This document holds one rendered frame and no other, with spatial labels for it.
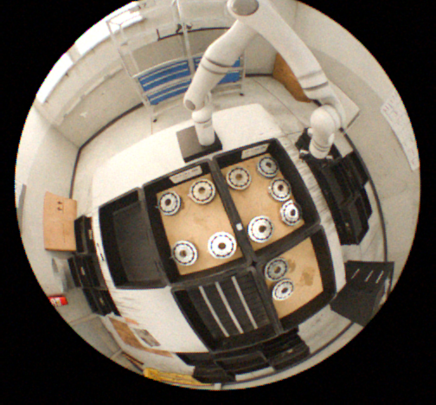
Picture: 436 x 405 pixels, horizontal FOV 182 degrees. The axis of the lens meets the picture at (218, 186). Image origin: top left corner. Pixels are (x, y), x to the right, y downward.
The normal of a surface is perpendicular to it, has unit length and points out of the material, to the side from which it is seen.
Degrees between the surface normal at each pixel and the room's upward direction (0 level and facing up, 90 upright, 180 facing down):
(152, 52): 90
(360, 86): 90
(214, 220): 0
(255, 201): 0
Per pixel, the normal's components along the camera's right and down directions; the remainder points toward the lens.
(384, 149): -0.94, 0.35
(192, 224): -0.05, -0.33
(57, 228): 0.90, -0.42
